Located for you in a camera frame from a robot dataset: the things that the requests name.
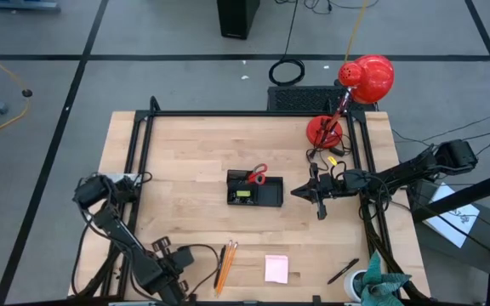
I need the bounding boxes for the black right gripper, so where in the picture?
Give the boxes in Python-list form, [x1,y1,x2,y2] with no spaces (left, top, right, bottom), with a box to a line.
[290,161,347,221]

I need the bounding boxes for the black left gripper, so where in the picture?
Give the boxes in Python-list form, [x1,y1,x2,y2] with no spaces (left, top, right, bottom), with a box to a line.
[151,235,196,306]

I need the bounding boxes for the black mesh desk organizer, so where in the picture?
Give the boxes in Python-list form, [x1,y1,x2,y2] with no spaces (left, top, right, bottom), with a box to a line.
[226,168,285,208]

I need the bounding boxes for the black pen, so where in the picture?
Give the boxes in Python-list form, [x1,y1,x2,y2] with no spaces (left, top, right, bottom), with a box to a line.
[327,258,361,286]
[213,245,228,291]

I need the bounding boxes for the red handled scissors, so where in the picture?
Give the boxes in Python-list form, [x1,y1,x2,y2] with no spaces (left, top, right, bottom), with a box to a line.
[246,162,269,187]

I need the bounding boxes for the pink sticky note pad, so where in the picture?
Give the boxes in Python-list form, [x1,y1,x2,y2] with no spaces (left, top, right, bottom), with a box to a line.
[264,254,290,285]

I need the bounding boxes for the black perforated crate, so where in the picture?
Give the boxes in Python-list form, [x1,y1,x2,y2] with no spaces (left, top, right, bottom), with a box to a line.
[265,85,379,114]

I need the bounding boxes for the white cup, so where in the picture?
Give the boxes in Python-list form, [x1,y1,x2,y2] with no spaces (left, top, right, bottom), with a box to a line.
[343,269,370,304]

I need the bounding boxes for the red desk lamp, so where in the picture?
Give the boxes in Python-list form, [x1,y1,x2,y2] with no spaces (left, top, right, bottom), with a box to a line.
[305,54,396,150]

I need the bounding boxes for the white printed paper sheet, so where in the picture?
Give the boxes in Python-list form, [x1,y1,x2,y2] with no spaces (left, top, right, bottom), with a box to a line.
[422,182,481,249]

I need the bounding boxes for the black metal beam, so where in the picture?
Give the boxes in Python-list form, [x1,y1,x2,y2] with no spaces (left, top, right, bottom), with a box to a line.
[410,165,490,306]

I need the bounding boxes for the black tower box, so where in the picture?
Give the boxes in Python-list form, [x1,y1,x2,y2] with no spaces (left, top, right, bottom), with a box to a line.
[215,0,261,42]

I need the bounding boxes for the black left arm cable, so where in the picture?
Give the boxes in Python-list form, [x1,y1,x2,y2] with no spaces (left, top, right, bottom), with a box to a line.
[178,242,223,298]

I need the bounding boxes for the black lamp power cable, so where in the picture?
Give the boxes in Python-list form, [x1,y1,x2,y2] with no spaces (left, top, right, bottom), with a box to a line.
[305,134,353,173]

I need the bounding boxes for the black cable bundle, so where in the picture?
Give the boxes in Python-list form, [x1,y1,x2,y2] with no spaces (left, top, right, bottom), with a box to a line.
[70,220,139,298]
[357,199,431,303]

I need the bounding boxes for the black aluminium table frame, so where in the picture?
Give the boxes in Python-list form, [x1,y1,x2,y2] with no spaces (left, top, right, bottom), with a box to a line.
[99,94,431,306]

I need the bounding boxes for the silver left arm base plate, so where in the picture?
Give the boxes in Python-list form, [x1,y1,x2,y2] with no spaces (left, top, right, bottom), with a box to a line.
[100,172,140,184]

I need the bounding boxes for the coiled black floor cable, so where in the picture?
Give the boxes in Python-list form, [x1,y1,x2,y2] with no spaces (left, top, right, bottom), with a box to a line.
[268,0,306,88]

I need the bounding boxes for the yellow hanging cable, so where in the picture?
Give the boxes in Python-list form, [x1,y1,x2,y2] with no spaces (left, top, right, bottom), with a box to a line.
[344,0,370,64]

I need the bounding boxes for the blue grey metal rail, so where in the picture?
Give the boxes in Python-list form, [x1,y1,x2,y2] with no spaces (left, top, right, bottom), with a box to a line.
[0,0,61,13]

